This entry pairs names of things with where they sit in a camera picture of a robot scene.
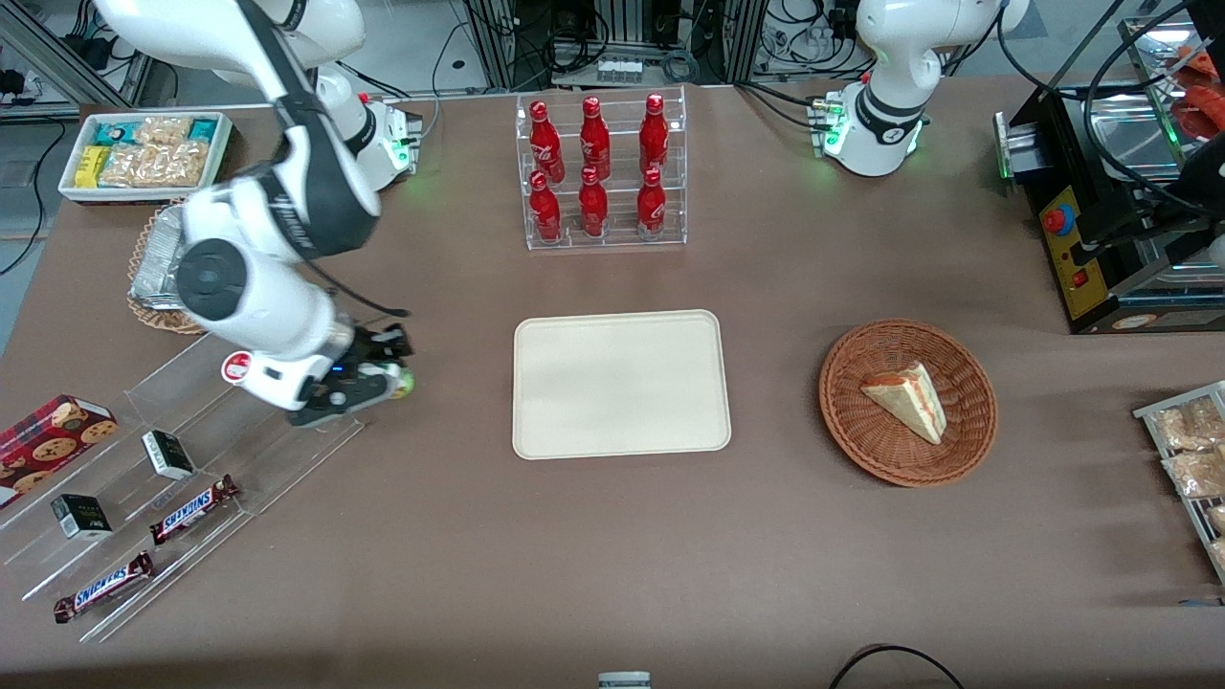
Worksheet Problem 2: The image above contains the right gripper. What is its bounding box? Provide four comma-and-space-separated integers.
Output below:
233, 323, 414, 428

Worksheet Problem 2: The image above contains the aluminium foil tray stack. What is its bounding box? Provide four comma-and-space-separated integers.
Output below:
131, 204, 190, 313

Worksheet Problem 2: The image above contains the cream plastic tray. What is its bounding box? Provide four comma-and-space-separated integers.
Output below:
512, 309, 733, 461

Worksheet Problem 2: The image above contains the tray of bagged snacks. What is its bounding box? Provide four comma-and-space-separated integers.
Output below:
1133, 381, 1225, 586

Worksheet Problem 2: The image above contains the clear acrylic stepped shelf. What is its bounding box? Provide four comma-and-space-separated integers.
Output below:
0, 325, 367, 644

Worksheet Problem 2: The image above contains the small black box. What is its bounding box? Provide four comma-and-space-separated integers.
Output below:
50, 494, 113, 542
142, 431, 196, 481

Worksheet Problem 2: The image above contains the light wicker basket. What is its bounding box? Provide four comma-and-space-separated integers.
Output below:
127, 199, 210, 335

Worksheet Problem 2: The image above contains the snickers chocolate bar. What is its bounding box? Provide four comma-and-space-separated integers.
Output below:
53, 552, 155, 625
148, 476, 240, 546

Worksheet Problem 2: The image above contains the red cola bottle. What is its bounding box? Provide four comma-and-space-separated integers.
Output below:
639, 93, 670, 176
529, 170, 563, 243
580, 96, 612, 181
529, 100, 566, 184
636, 167, 667, 239
578, 167, 609, 239

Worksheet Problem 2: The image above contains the white plastic snack bin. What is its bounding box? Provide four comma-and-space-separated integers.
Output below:
57, 111, 234, 205

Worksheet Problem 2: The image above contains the clear acrylic bottle rack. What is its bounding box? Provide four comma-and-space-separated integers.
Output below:
515, 84, 688, 252

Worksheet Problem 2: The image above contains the large clear cracker bag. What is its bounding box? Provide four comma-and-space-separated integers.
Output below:
99, 141, 211, 189

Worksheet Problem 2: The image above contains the small clear cracker bag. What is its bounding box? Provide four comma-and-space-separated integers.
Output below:
134, 117, 193, 147

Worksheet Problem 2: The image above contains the red plaid cookie box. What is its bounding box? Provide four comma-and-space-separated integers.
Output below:
0, 394, 120, 509

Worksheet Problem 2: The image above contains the brown wicker basket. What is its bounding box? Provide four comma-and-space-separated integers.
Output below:
818, 319, 999, 488

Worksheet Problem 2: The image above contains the wrapped triangle sandwich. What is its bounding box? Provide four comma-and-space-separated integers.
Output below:
859, 361, 948, 446

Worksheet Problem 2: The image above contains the black sealing machine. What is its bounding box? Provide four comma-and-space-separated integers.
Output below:
993, 81, 1225, 336

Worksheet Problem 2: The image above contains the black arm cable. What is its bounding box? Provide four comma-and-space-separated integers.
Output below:
237, 0, 413, 320

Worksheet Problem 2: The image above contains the black table cable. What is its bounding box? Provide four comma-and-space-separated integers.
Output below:
828, 644, 968, 689

